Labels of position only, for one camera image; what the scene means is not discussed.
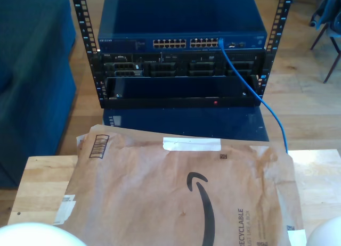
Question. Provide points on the black rack server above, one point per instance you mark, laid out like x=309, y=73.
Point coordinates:
x=181, y=65

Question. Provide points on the white tape strip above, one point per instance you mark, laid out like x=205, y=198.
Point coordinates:
x=191, y=144

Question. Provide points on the blue sofa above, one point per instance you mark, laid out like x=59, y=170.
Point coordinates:
x=32, y=97

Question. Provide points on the black rack frame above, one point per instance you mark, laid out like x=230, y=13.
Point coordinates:
x=93, y=67

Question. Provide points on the torn white paper label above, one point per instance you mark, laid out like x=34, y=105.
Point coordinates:
x=65, y=208

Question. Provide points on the dark metal chair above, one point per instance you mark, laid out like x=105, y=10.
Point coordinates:
x=330, y=14

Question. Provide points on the blue equipment case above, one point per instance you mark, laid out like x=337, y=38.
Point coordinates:
x=186, y=121

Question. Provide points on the brown paper mailer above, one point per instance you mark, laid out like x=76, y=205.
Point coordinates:
x=146, y=203

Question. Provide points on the blue network switch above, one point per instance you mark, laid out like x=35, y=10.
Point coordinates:
x=181, y=17

